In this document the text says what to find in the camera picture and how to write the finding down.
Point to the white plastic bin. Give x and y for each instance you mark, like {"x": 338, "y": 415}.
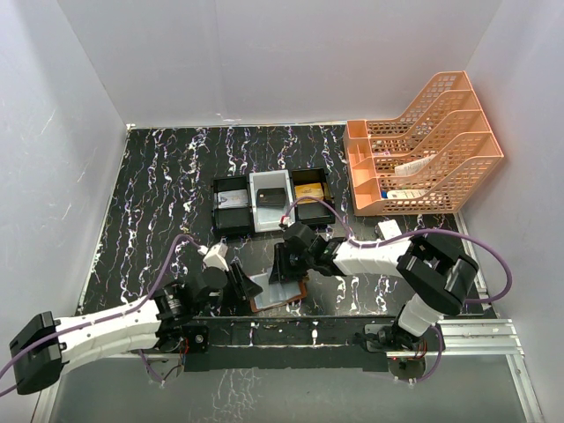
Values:
{"x": 266, "y": 219}

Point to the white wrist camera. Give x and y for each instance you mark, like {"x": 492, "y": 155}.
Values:
{"x": 286, "y": 221}
{"x": 214, "y": 256}

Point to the white paper in organizer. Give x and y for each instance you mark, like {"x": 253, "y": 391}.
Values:
{"x": 412, "y": 167}

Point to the silver credit card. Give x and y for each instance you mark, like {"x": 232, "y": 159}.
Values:
{"x": 232, "y": 199}

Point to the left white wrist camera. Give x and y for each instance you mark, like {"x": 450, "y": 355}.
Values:
{"x": 214, "y": 256}

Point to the brown leather card holder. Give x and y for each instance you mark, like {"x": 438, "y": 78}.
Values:
{"x": 277, "y": 294}

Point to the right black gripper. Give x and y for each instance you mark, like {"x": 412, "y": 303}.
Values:
{"x": 285, "y": 263}

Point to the black plastic bin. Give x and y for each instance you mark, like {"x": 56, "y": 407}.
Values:
{"x": 231, "y": 211}

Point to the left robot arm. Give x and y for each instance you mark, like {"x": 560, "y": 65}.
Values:
{"x": 49, "y": 347}

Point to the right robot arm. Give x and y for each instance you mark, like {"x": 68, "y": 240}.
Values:
{"x": 440, "y": 275}

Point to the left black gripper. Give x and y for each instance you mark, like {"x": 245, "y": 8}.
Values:
{"x": 238, "y": 281}

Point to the orange mesh file organizer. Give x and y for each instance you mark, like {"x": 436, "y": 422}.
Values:
{"x": 445, "y": 119}

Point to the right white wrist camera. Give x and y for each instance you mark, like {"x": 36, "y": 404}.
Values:
{"x": 286, "y": 221}

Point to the black bin with gold card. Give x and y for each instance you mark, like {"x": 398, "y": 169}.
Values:
{"x": 314, "y": 214}

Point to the white phone box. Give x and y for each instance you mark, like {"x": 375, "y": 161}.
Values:
{"x": 388, "y": 229}

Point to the white blue item in organizer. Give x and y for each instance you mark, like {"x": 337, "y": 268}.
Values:
{"x": 400, "y": 194}

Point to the gold credit card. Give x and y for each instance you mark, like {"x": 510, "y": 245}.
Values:
{"x": 310, "y": 192}

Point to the black credit card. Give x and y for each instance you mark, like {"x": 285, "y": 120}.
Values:
{"x": 271, "y": 197}

